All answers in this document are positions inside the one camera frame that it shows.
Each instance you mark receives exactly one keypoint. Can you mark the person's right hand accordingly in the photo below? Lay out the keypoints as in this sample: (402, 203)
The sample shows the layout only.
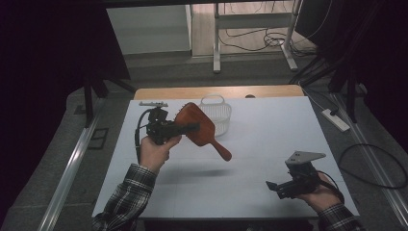
(322, 197)

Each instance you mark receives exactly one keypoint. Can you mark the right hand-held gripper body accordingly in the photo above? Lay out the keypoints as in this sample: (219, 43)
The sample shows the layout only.
(300, 181)

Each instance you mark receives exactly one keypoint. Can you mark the white metal desk frame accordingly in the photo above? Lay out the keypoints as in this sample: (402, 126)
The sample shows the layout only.
(217, 48)

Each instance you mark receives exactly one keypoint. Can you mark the white plastic basket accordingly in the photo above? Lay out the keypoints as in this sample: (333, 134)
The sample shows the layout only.
(221, 115)

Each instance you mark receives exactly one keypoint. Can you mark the white panel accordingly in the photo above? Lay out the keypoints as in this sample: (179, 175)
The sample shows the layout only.
(149, 30)

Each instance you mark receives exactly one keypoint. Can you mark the person's left hand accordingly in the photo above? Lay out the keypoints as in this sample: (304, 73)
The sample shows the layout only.
(154, 155)

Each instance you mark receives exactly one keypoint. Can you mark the wooden table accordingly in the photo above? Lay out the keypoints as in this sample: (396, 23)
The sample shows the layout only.
(179, 93)

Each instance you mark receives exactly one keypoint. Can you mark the white power strip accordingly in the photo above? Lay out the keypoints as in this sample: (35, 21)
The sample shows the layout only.
(336, 120)

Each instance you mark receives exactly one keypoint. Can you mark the black metal stand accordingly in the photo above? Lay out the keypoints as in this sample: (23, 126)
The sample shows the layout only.
(88, 102)
(351, 96)

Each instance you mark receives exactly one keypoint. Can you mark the dark curtain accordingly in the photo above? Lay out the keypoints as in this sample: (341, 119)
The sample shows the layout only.
(385, 64)

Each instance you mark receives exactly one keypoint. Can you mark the aluminium floor rail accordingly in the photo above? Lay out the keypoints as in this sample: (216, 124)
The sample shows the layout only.
(378, 170)
(69, 176)

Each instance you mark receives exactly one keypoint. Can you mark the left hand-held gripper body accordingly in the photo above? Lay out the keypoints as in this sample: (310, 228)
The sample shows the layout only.
(158, 128)

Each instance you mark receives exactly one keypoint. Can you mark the white table mat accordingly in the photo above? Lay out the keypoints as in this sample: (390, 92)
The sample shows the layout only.
(250, 154)

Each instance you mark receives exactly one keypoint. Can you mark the brown wooden hairbrush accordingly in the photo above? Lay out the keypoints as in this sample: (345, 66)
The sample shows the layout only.
(200, 126)

